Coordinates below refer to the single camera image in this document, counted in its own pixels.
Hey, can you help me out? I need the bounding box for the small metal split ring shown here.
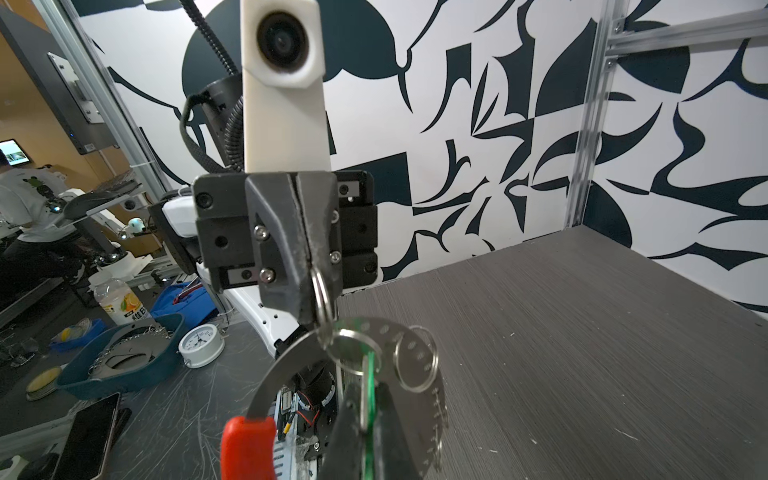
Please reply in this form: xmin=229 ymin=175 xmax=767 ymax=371
xmin=310 ymin=265 xmax=337 ymax=349

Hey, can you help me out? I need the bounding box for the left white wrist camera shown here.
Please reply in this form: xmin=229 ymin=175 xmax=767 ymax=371
xmin=240 ymin=1 xmax=331 ymax=173

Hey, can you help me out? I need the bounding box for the white round gauge clock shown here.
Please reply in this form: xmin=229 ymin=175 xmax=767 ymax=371
xmin=178 ymin=324 xmax=225 ymax=369

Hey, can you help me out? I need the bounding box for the plastic juice bottle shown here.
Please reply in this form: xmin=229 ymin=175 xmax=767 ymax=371
xmin=92 ymin=278 xmax=151 ymax=326

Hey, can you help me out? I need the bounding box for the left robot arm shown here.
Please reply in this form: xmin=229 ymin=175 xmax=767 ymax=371
xmin=152 ymin=74 xmax=379 ymax=354

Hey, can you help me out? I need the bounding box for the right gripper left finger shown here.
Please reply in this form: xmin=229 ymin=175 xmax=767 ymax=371
xmin=318 ymin=384 xmax=365 ymax=480

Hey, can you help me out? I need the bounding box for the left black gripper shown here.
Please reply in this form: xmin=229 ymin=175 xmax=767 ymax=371
xmin=193 ymin=170 xmax=378 ymax=327

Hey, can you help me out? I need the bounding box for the teal tray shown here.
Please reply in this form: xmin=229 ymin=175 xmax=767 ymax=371
xmin=56 ymin=313 xmax=189 ymax=400

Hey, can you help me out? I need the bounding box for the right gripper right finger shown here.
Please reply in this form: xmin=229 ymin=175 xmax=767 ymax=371
xmin=371 ymin=383 xmax=421 ymax=480

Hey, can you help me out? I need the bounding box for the blue plastic bin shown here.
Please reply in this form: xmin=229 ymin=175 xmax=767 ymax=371
xmin=150 ymin=280 xmax=219 ymax=329

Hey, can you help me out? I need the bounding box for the computer monitor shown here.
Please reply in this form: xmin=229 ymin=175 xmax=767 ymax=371
xmin=1 ymin=6 xmax=117 ymax=155

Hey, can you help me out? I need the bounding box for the black smartphone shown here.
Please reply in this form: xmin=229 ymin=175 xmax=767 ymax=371
xmin=52 ymin=393 xmax=121 ymax=480

